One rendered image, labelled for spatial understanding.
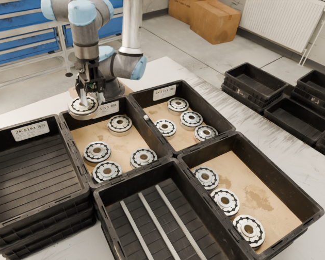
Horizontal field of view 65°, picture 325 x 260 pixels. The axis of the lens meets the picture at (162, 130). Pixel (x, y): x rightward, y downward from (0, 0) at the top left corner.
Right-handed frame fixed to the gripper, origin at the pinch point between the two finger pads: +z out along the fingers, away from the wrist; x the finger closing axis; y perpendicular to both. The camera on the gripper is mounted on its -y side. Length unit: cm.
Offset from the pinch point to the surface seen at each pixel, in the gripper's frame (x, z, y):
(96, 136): -0.1, 17.3, 0.1
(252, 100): 124, 47, -17
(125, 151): 7.2, 17.5, 13.1
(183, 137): 32.5, 17.0, 17.3
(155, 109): 30.9, 16.4, -4.7
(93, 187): -11.0, 8.4, 29.6
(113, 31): 88, 56, -195
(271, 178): 46, 13, 52
